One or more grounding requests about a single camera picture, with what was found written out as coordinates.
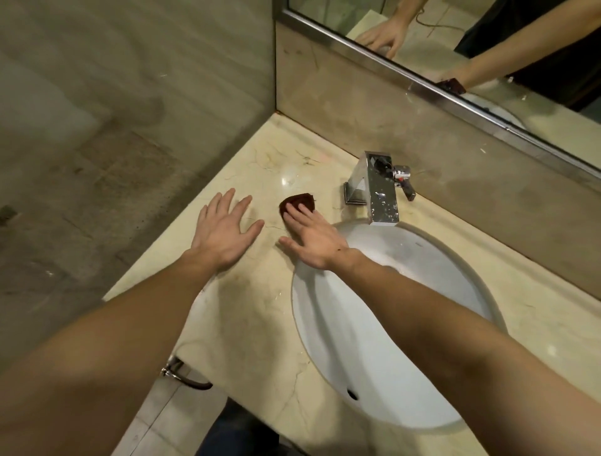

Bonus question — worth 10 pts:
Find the person's right hand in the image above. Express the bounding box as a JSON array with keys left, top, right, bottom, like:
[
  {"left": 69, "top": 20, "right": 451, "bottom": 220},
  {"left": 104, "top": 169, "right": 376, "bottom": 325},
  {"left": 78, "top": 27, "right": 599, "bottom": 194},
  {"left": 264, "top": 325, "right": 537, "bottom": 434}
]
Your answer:
[{"left": 279, "top": 202, "right": 365, "bottom": 272}]

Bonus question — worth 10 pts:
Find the person's leg in dark trousers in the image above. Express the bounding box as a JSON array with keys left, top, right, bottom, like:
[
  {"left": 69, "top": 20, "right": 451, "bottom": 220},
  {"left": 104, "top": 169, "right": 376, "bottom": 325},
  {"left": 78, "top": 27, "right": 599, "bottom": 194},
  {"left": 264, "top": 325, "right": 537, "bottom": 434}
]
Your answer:
[{"left": 194, "top": 397, "right": 283, "bottom": 456}]

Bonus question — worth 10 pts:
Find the person's left hand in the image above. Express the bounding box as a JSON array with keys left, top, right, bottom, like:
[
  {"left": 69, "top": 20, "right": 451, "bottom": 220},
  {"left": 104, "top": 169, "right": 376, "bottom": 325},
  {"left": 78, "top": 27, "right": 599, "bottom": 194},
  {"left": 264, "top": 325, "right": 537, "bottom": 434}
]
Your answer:
[{"left": 189, "top": 188, "right": 265, "bottom": 274}]

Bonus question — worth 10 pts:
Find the chrome square faucet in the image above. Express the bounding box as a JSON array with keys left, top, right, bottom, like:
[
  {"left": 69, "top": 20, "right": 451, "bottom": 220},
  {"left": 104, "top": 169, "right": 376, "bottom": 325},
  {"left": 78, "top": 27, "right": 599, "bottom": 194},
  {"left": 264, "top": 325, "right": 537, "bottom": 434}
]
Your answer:
[{"left": 344, "top": 150, "right": 418, "bottom": 226}]

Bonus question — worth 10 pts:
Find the metal mirror frame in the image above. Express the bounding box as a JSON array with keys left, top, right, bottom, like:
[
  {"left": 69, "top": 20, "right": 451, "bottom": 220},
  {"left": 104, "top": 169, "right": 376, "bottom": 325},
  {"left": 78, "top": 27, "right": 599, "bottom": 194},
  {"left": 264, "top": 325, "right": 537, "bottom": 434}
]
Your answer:
[{"left": 281, "top": 8, "right": 601, "bottom": 173}]

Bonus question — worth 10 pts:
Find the person's left forearm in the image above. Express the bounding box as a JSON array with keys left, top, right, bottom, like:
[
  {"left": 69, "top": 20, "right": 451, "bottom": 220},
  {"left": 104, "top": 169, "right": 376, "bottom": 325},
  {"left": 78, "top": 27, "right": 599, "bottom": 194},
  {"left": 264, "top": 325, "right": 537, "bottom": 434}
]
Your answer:
[{"left": 0, "top": 248, "right": 222, "bottom": 456}]

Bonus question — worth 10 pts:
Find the brown scouring pad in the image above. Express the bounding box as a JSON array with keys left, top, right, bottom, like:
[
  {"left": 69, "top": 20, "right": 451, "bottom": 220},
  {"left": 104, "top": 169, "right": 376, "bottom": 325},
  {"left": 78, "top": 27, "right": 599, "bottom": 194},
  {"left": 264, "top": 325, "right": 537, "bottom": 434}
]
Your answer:
[{"left": 279, "top": 192, "right": 316, "bottom": 218}]

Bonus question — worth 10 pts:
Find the person's right forearm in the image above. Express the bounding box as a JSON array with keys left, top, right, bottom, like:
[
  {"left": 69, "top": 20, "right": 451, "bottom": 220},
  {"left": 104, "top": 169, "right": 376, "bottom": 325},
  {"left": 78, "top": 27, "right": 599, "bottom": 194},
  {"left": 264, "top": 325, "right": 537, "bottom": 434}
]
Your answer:
[{"left": 334, "top": 249, "right": 601, "bottom": 456}]

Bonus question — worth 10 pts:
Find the wall mirror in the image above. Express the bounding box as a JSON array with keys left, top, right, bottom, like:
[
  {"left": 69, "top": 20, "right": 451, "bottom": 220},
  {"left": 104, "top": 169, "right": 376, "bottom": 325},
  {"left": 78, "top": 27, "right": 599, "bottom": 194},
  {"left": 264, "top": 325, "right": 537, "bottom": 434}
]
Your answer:
[{"left": 287, "top": 0, "right": 601, "bottom": 163}]

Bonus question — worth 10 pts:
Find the white oval sink basin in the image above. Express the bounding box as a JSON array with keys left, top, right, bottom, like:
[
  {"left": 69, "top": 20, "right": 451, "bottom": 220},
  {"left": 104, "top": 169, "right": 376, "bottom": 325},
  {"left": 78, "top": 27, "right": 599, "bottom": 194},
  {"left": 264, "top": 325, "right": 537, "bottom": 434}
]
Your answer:
[{"left": 291, "top": 220, "right": 509, "bottom": 430}]

